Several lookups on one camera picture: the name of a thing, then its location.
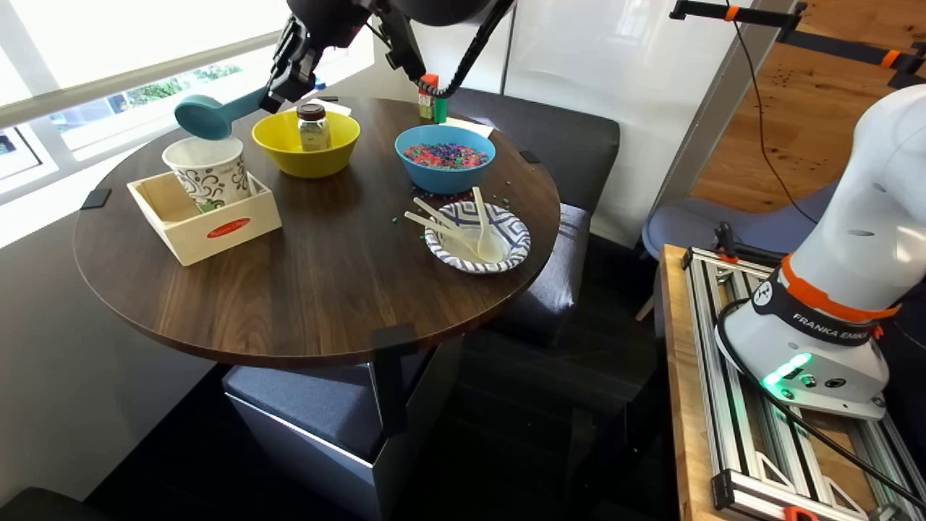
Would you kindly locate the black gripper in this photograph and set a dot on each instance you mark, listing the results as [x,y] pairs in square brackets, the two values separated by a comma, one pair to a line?
[323,24]

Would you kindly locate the blue measuring cup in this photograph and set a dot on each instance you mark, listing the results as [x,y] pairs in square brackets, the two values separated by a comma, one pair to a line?
[207,116]

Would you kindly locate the yellow bowl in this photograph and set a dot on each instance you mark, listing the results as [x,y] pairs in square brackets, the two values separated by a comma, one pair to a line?
[304,161]

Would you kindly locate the colourful cereal heap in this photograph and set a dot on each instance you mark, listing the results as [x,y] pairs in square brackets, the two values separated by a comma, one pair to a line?
[446,154]

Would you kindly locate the blue bowl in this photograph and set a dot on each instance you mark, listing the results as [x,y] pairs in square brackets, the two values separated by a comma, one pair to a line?
[444,178]

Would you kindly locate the glass jar with dark lid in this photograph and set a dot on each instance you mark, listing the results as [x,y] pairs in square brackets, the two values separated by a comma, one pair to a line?
[314,131]

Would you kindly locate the green toy cylinder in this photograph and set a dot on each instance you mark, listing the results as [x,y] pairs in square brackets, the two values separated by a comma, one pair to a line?
[441,108]

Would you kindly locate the cream wooden box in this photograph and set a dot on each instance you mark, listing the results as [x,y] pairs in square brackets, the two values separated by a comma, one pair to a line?
[207,236]

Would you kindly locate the cream plastic spoon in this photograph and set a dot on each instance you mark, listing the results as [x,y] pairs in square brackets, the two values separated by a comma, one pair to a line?
[437,215]

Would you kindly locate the cream plastic fork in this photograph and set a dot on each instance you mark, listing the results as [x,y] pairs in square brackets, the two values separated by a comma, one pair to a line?
[435,229]

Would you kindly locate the black table edge clip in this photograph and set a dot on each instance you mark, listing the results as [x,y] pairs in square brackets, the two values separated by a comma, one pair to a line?
[92,199]
[528,158]

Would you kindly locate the cream plastic knife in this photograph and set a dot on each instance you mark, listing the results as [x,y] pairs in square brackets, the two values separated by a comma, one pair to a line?
[480,219]

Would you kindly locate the blue patterned paper plate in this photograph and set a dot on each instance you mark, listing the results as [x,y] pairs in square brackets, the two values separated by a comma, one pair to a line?
[506,252]

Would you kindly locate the dark upholstered sofa seat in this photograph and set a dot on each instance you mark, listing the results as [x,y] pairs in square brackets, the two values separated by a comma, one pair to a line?
[567,184]

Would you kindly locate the black table leg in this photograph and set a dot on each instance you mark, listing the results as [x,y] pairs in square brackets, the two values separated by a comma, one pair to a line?
[392,380]

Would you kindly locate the grey upholstered chair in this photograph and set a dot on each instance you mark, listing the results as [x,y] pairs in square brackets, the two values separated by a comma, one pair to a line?
[696,228]

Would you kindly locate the wooden mounting board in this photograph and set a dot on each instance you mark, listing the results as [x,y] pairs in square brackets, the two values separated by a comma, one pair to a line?
[680,407]

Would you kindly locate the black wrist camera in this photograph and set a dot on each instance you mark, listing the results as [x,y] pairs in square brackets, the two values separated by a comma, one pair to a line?
[399,39]

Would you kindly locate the white window frame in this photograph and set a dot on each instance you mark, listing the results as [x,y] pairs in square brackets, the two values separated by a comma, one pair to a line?
[146,58]

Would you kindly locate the black camera boom with clamps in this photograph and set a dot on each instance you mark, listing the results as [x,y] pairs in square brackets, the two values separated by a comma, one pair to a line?
[827,42]

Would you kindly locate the aluminium profile frame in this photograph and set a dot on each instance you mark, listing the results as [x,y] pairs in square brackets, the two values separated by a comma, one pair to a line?
[741,435]

